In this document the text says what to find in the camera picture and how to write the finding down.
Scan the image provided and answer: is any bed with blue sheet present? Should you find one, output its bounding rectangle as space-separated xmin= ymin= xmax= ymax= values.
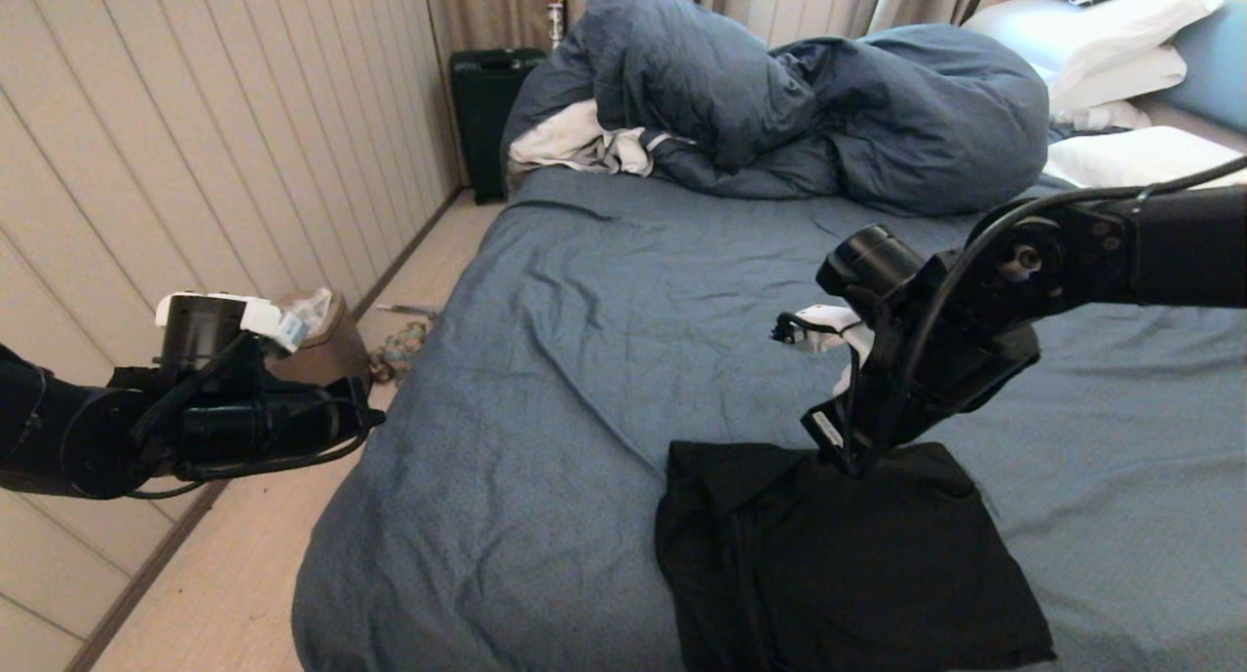
xmin=290 ymin=166 xmax=1247 ymax=672

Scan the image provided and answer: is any bronze trash bin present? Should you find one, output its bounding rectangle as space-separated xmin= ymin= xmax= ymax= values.
xmin=263 ymin=291 xmax=374 ymax=391

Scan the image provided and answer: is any white sheer curtain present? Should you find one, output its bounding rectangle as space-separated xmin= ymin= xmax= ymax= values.
xmin=745 ymin=0 xmax=889 ymax=49

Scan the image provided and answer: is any black printed t-shirt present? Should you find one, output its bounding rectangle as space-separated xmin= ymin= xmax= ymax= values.
xmin=655 ymin=441 xmax=1058 ymax=672

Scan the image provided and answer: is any large white pillow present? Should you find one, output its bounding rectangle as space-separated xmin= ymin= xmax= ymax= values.
xmin=963 ymin=0 xmax=1225 ymax=88

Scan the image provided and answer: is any long white pillow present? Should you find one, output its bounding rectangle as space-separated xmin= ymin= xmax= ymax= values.
xmin=1044 ymin=125 xmax=1247 ymax=191

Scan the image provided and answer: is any small white pillow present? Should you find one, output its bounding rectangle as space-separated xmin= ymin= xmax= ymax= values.
xmin=1052 ymin=99 xmax=1153 ymax=131

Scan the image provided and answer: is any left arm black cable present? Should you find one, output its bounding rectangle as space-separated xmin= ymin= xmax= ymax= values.
xmin=0 ymin=336 xmax=376 ymax=500

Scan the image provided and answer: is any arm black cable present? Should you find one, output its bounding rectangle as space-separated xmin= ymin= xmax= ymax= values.
xmin=0 ymin=336 xmax=376 ymax=500
xmin=838 ymin=156 xmax=1247 ymax=478

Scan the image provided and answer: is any flat white pillow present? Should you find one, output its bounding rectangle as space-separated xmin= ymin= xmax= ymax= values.
xmin=1044 ymin=44 xmax=1190 ymax=114

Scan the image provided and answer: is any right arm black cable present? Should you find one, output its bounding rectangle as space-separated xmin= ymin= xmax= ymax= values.
xmin=838 ymin=156 xmax=1247 ymax=478

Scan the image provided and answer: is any teal patterned cloth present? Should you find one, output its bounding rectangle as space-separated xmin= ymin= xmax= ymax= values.
xmin=370 ymin=318 xmax=433 ymax=386

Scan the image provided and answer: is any crumpled dark blue duvet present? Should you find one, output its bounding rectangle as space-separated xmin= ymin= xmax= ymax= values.
xmin=502 ymin=0 xmax=1051 ymax=216

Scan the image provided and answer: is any blue padded headboard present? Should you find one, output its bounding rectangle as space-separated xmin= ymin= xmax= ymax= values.
xmin=1167 ymin=2 xmax=1247 ymax=132

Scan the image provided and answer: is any black suitcase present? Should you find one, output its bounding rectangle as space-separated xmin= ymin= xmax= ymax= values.
xmin=450 ymin=49 xmax=547 ymax=205

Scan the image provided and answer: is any clear plastic bin bag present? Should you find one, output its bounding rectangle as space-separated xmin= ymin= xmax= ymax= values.
xmin=287 ymin=288 xmax=334 ymax=332

